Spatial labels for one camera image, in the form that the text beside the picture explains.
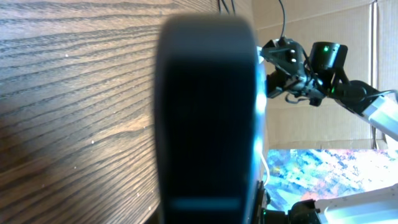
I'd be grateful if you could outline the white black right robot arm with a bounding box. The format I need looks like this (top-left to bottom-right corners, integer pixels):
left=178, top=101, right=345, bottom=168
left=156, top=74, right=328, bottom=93
left=257, top=37, right=397, bottom=139

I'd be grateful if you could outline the black USB charging cable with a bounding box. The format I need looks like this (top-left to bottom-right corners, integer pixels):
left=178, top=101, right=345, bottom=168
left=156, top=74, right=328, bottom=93
left=217, top=0, right=289, bottom=41

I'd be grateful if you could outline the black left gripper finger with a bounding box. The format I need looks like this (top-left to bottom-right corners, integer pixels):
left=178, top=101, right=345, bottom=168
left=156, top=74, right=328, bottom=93
left=154, top=14, right=266, bottom=223

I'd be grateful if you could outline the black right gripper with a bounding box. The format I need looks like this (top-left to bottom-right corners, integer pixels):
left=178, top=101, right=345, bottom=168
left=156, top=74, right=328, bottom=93
left=260, top=37, right=323, bottom=106

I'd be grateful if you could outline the white power strip cord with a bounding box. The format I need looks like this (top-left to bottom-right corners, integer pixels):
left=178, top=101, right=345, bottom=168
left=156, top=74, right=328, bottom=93
left=259, top=151, right=271, bottom=187

